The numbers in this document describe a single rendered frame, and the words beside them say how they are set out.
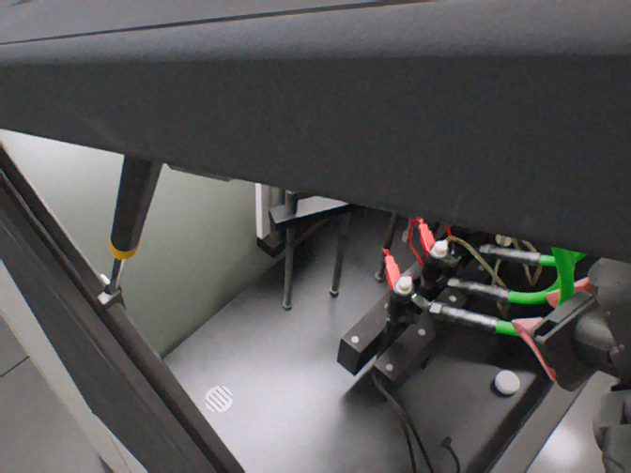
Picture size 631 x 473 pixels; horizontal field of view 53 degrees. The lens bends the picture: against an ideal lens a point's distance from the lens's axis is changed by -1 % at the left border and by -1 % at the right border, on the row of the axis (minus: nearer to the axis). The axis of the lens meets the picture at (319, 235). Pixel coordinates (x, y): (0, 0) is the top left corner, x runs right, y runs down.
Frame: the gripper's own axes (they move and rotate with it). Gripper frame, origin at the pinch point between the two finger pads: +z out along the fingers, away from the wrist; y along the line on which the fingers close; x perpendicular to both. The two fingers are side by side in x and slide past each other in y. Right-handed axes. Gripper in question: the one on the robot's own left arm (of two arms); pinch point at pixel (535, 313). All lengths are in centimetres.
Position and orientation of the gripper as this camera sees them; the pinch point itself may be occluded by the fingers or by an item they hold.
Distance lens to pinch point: 73.0
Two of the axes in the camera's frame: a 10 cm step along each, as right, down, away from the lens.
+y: -8.1, 5.6, -1.9
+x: 5.1, 8.2, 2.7
